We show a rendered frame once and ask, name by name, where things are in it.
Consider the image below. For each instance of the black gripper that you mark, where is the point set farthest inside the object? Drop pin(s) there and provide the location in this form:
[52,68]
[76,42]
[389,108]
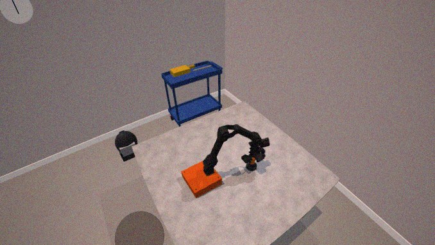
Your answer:
[247,158]

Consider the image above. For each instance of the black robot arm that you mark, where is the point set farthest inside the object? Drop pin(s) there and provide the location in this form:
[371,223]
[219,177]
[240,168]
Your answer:
[223,135]

